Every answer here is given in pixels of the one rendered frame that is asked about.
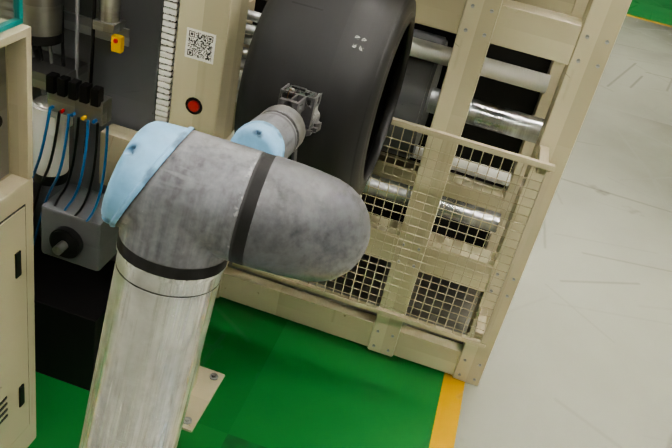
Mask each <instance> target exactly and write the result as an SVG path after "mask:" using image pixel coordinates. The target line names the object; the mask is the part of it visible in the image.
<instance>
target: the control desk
mask: <svg viewBox="0 0 672 448"><path fill-rule="evenodd" d="M32 177H33V120H32V44H31V26H27V25H24V24H20V25H17V26H15V27H13V28H10V29H8V30H6V31H3V32H1V33H0V448H28V446H29V445H30V444H31V443H32V442H33V440H34V439H35V438H36V377H35V304H34V230H33V178H32Z"/></svg>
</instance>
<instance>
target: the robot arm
mask: <svg viewBox="0 0 672 448"><path fill-rule="evenodd" d="M285 88H286V89H285ZM321 97H322V93H318V95H317V93H316V92H313V91H310V90H307V88H304V87H300V86H297V85H290V83H288V84H287V85H285V86H284V87H282V88H281V89H280V94H279V99H278V104H277V105H274V106H271V107H269V108H267V109H266V110H265V111H263V112H262V113H261V114H260V115H258V116H257V117H255V118H254V119H253V120H251V121H250V122H249V123H246V124H244V125H243V126H242V127H240V128H239V129H238V130H237V131H236V132H235V134H234V135H233V137H232V139H231V140H230V141H229V140H225V139H222V138H219V137H216V136H212V135H209V134H206V133H203V132H200V131H196V130H195V128H193V127H188V128H186V127H182V126H178V125H175V124H171V123H167V122H163V121H154V122H151V123H148V124H147V125H145V126H144V127H142V128H141V129H140V130H139V131H138V132H137V133H136V134H135V136H134V137H133V138H132V140H131V141H130V142H129V144H128V145H127V147H126V149H125V150H124V152H123V154H122V155H121V157H120V159H119V161H118V163H117V165H116V167H115V169H114V171H113V174H112V176H111V178H110V181H109V183H108V186H107V189H106V192H105V195H104V198H103V202H102V208H101V214H102V219H103V221H104V222H106V223H108V224H109V225H110V227H116V226H117V227H119V231H118V237H117V241H116V249H117V256H116V261H115V266H114V271H113V276H112V281H111V287H110V292H109V297H108V302H107V307H106V312H105V317H104V322H103V328H102V333H101V338H100V343H99V348H98V353H97V358H96V363H95V369H94V374H93V379H92V384H91V389H90V394H89V399H88V404H87V410H86V415H85V420H84V425H83V430H82V435H81V440H80V445H79V448H177V445H178V441H179V437H180V434H181V430H182V426H183V422H184V418H185V414H186V410H187V407H188V403H189V399H190V395H191V391H192V387H193V383H194V380H195V376H196V372H197V368H198V364H199V360H200V356H201V353H202V349H203V345H204V341H205V337H206V333H207V329H208V326H209V322H210V318H211V314H212V310H213V306H214V302H215V299H216V295H217V291H218V287H219V283H220V279H221V275H222V273H223V271H224V270H225V269H226V266H227V262H228V261H229V262H232V263H236V264H239V265H243V266H247V267H250V268H253V269H257V270H260V271H264V272H268V273H272V274H276V275H280V276H284V277H289V278H293V279H298V280H303V281H313V282H321V281H327V280H331V279H335V278H337V277H340V276H342V275H344V274H345V273H347V272H348V271H350V270H351V269H352V268H353V267H354V266H355V265H356V264H357V263H358V262H359V261H360V259H361V258H362V256H363V255H364V253H365V251H366V249H367V246H368V244H369V239H370V229H371V224H370V217H369V213H368V210H367V208H366V205H365V203H364V202H363V200H362V198H361V197H360V195H359V194H358V193H357V192H356V191H355V190H354V189H353V188H352V187H351V186H350V185H348V184H347V183H345V182H344V181H342V180H340V179H339V178H337V177H334V176H332V175H330V174H327V173H325V172H323V171H320V170H318V169H315V168H313V167H310V166H307V165H305V164H302V163H299V162H297V149H298V147H299V146H300V145H301V143H302V142H303V140H304V138H305V136H310V135H311V134H312V133H315V134H316V132H318V131H319V130H320V129H321V124H322V122H320V121H319V119H320V113H319V111H318V105H319V104H320V101H321Z"/></svg>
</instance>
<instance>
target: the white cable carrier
mask: <svg viewBox="0 0 672 448"><path fill-rule="evenodd" d="M174 2H175V3H174ZM164 6H167V7H163V12H164V14H163V19H166V20H163V23H162V25H165V26H162V31H163V32H162V33H161V38H164V39H161V44H163V45H161V50H163V51H160V56H162V57H160V59H159V62H161V63H160V64H159V68H162V69H159V74H161V75H158V80H159V81H158V86H159V87H158V89H157V91H158V93H157V97H159V98H157V99H156V103H157V104H156V110H155V114H156V116H155V120H156V121H163V122H167V123H169V119H170V111H169V110H170V108H171V97H172V86H173V83H172V82H173V77H172V76H173V75H174V63H175V52H176V41H177V30H178V18H179V7H180V0H165V1H164ZM172 8H173V9H172ZM165 13H166V14H165ZM173 15H174V16H173ZM172 21H173V22H172ZM170 27H172V28H170Z"/></svg>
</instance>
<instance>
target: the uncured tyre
mask: <svg viewBox="0 0 672 448"><path fill-rule="evenodd" d="M292 1H295V2H298V3H302V4H305V5H309V6H313V7H316V8H320V9H323V11H321V10H317V9H314V8H310V7H307V6H303V5H299V4H296V3H292ZM415 16H416V1H415V0H268V1H267V3H266V5H265V7H264V9H263V11H262V14H261V16H260V18H259V21H258V23H257V26H256V29H255V32H254V34H253V37H252V40H251V43H250V47H249V50H248V53H247V57H246V61H245V64H244V68H243V72H242V77H241V81H240V86H239V92H238V98H237V104H236V113H235V126H234V134H235V132H236V131H237V130H238V129H239V128H240V127H242V126H243V125H244V124H246V123H249V122H250V121H251V120H253V119H254V118H255V117H257V116H258V115H260V114H261V113H262V112H263V111H265V110H266V109H267V108H269V107H271V106H274V105H277V104H278V99H279V94H280V89H281V88H282V87H284V86H285V85H287V84H288V83H290V85H297V86H300V87H304V88H307V90H310V91H313V92H316V93H317V95H318V93H322V97H321V101H320V104H319V105H318V111H319V113H320V119H319V121H320V122H322V124H321V129H320V130H319V131H318V132H316V134H315V133H312V134H311V135H310V136H305V138H304V140H303V142H302V143H301V145H300V146H299V147H298V149H297V162H299V163H302V164H305V165H307V166H310V167H313V168H315V169H318V170H320V171H323V172H325V173H327V174H330V175H332V176H334V177H337V178H339V179H340V180H342V181H344V182H345V183H347V184H348V185H350V186H351V187H352V188H353V189H354V190H355V191H356V192H357V193H358V194H359V195H361V193H362V192H363V190H364V188H365V186H366V184H367V182H368V180H369V178H370V176H371V174H372V172H373V170H374V167H375V165H376V163H377V161H378V158H379V156H380V153H381V150H382V148H383V145H384V142H385V140H386V137H387V134H388V131H389V128H390V125H391V122H392V119H393V115H394V112H395V109H396V106H397V102H398V99H399V95H400V92H401V88H402V84H403V81H404V77H405V73H406V69H407V65H408V60H409V56H410V51H411V46H412V40H413V32H414V24H415ZM355 32H356V33H359V34H362V35H364V36H366V37H369V39H368V42H367V44H366V47H365V50H364V53H363V54H361V53H359V52H356V51H354V50H350V49H349V48H350V46H351V43H352V40H353V37H354V34H355Z"/></svg>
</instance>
